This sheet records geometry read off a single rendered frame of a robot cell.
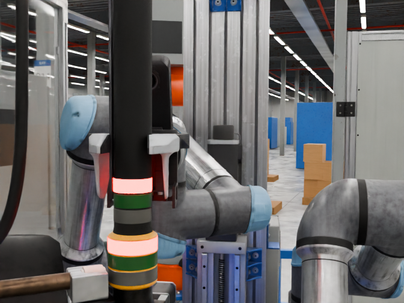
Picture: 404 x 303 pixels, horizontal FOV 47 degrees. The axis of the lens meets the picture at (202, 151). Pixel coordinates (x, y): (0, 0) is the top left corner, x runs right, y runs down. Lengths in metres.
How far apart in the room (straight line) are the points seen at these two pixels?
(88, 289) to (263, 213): 0.40
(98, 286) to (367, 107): 1.90
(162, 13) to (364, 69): 2.66
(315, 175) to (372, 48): 7.60
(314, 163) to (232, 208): 9.01
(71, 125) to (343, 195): 0.54
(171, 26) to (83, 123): 3.56
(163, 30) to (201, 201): 3.84
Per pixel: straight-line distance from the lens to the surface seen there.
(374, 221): 0.82
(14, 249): 0.55
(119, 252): 0.40
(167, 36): 4.46
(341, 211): 0.81
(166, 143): 0.39
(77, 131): 0.97
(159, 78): 0.50
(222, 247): 1.30
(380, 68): 2.23
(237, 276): 1.32
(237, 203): 0.72
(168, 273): 4.47
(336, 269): 0.80
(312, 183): 9.78
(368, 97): 2.21
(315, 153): 9.68
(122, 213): 0.40
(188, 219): 0.68
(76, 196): 1.10
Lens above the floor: 1.57
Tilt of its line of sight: 3 degrees down
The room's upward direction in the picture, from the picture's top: straight up
